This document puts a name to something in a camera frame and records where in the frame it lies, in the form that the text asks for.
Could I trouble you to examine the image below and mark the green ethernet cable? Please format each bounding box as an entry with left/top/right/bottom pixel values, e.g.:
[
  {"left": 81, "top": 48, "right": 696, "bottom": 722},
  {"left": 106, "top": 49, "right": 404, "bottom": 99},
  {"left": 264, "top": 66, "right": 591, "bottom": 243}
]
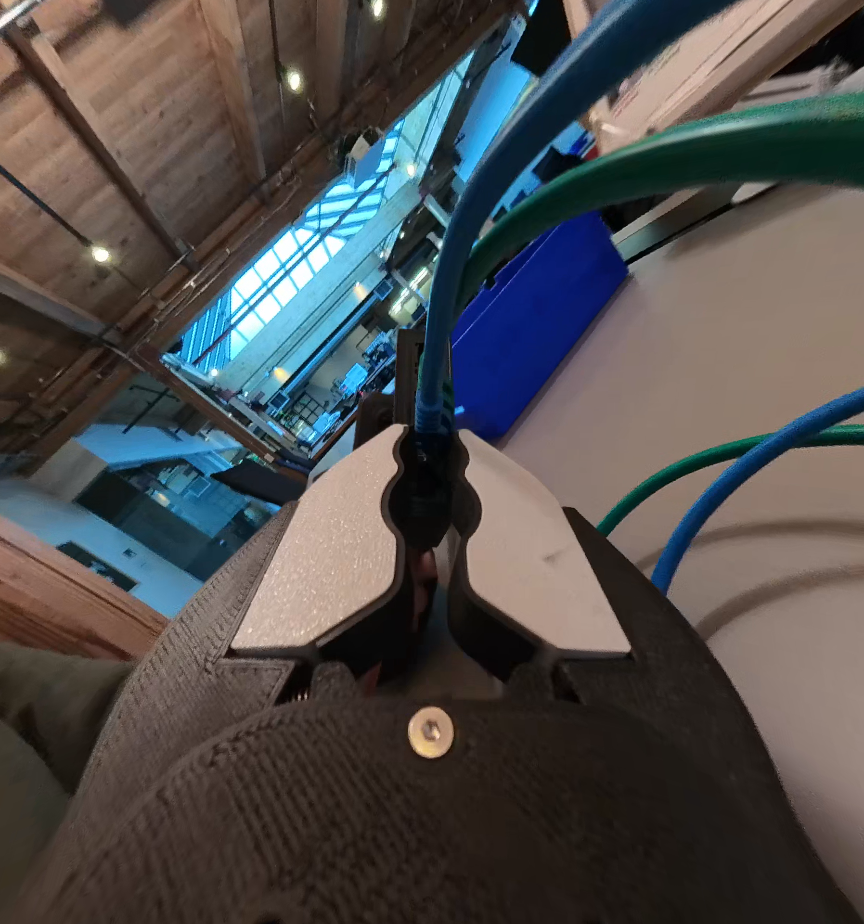
[{"left": 421, "top": 90, "right": 864, "bottom": 537}]

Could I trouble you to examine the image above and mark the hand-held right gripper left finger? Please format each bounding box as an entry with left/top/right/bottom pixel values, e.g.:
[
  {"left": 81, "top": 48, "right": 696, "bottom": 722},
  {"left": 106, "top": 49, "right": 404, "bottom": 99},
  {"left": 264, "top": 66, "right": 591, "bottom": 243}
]
[{"left": 230, "top": 424, "right": 409, "bottom": 656}]

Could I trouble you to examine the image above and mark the person's left hand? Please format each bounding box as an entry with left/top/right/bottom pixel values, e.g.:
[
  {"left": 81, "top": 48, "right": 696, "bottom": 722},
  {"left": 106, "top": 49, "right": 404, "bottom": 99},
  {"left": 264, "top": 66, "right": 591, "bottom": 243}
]
[{"left": 403, "top": 549, "right": 440, "bottom": 638}]

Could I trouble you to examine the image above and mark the blue ethernet cable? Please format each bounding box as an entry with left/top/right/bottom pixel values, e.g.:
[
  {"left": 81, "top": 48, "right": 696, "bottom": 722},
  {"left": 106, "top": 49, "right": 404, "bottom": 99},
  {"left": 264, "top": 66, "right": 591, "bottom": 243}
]
[{"left": 413, "top": 0, "right": 864, "bottom": 593}]

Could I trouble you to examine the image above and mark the blue plastic bin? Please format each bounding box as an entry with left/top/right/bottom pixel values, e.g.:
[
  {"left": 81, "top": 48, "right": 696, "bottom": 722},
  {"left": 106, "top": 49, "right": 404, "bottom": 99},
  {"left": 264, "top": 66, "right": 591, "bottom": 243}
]
[{"left": 450, "top": 209, "right": 629, "bottom": 439}]

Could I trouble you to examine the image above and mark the black network switch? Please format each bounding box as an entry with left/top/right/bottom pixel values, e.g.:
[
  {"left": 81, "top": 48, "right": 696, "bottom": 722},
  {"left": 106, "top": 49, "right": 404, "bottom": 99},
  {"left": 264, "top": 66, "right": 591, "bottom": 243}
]
[{"left": 392, "top": 328, "right": 469, "bottom": 550}]

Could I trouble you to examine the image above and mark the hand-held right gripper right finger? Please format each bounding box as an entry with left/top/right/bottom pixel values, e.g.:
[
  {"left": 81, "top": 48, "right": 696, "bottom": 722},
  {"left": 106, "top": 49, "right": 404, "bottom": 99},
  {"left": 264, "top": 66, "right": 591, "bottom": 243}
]
[{"left": 450, "top": 431, "right": 633, "bottom": 680}]

